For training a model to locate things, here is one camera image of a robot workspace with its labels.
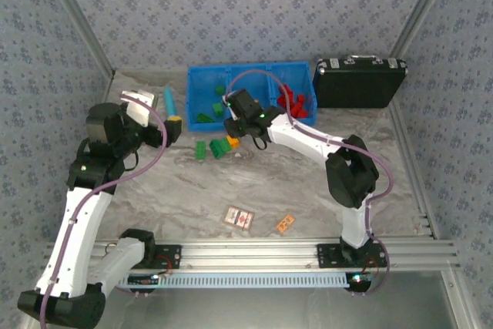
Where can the yellow lego brick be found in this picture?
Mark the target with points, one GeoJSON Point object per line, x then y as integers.
{"type": "Point", "coordinates": [233, 142]}

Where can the green lego brick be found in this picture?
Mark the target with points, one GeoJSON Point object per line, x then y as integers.
{"type": "Point", "coordinates": [204, 118]}
{"type": "Point", "coordinates": [218, 108]}
{"type": "Point", "coordinates": [220, 90]}
{"type": "Point", "coordinates": [200, 150]}

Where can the teal pen-shaped tool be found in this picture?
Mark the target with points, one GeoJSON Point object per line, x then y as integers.
{"type": "Point", "coordinates": [169, 101]}

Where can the red lego brick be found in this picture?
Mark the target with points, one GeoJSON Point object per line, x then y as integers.
{"type": "Point", "coordinates": [305, 114]}
{"type": "Point", "coordinates": [287, 89]}
{"type": "Point", "coordinates": [283, 102]}
{"type": "Point", "coordinates": [301, 97]}
{"type": "Point", "coordinates": [297, 108]}

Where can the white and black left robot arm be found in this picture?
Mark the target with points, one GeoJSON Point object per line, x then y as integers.
{"type": "Point", "coordinates": [86, 221]}

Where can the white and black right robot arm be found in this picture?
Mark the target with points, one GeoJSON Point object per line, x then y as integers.
{"type": "Point", "coordinates": [350, 178]}

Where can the large dark green lego block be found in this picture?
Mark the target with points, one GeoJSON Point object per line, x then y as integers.
{"type": "Point", "coordinates": [218, 148]}

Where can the blue three-compartment plastic bin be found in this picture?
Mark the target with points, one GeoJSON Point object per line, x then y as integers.
{"type": "Point", "coordinates": [204, 82]}

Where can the small orange card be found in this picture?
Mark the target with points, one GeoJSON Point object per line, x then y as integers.
{"type": "Point", "coordinates": [285, 224]}

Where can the black briefcase with metal latches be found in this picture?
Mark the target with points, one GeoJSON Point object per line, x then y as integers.
{"type": "Point", "coordinates": [358, 84]}

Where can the left circuit board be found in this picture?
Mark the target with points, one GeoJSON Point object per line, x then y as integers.
{"type": "Point", "coordinates": [144, 279]}

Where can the circuit board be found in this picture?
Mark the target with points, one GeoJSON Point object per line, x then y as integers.
{"type": "Point", "coordinates": [144, 279]}
{"type": "Point", "coordinates": [358, 280]}

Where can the right circuit board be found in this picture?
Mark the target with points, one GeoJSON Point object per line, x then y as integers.
{"type": "Point", "coordinates": [358, 280]}

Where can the aluminium frame post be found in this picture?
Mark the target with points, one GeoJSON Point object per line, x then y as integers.
{"type": "Point", "coordinates": [77, 17]}
{"type": "Point", "coordinates": [423, 9]}

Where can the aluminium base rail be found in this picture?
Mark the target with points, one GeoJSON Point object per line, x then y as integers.
{"type": "Point", "coordinates": [250, 254]}

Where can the aluminium side rail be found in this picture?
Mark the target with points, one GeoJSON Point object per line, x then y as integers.
{"type": "Point", "coordinates": [414, 182]}

